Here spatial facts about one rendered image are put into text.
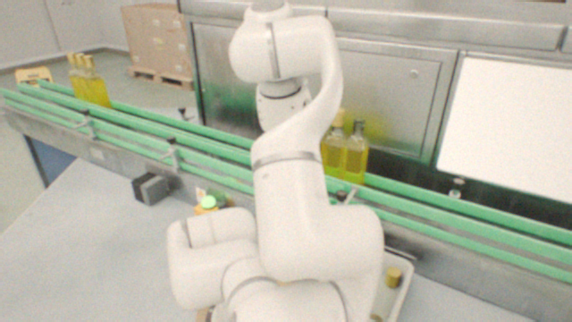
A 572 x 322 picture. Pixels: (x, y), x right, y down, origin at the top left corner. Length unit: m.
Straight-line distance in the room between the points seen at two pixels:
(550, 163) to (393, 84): 0.42
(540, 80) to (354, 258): 0.71
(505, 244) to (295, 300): 0.66
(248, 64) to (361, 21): 0.61
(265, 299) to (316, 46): 0.31
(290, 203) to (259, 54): 0.20
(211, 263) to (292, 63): 0.33
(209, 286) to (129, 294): 0.50
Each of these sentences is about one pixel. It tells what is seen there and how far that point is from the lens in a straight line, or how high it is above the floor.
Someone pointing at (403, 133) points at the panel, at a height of 1.07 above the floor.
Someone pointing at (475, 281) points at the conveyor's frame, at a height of 0.81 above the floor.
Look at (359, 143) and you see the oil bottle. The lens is 0.96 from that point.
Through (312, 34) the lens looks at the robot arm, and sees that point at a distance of 0.47.
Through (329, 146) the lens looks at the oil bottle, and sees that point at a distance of 0.99.
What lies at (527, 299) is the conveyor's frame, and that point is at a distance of 1.07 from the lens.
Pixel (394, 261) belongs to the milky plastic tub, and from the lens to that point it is 0.99.
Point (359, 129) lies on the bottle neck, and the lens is 0.95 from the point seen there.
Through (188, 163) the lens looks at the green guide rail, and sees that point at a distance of 1.23.
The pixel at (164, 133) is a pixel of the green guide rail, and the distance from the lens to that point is 1.38.
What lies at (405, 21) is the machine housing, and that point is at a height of 1.38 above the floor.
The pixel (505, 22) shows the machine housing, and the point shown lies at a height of 1.39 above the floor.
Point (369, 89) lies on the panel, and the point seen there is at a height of 1.19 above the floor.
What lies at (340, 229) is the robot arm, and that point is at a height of 1.27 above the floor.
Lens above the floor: 1.52
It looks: 30 degrees down
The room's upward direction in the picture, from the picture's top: straight up
